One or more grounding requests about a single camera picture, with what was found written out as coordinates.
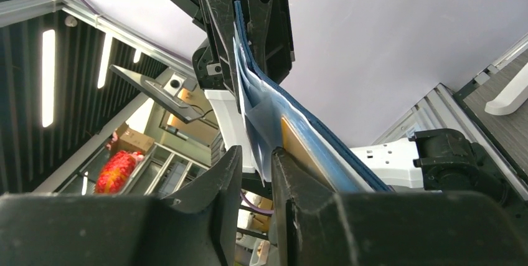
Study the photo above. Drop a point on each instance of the red patterned bag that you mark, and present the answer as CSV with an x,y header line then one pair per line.
x,y
117,171

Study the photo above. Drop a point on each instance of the navy leather card holder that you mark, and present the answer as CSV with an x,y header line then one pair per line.
x,y
273,118

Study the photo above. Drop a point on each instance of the cardboard box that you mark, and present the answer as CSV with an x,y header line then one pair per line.
x,y
130,140

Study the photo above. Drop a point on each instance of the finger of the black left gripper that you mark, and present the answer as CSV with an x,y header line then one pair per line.
x,y
271,37
218,16

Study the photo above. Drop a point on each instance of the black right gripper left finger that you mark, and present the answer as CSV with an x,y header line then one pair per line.
x,y
195,225

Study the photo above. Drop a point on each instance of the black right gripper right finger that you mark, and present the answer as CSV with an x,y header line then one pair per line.
x,y
317,226

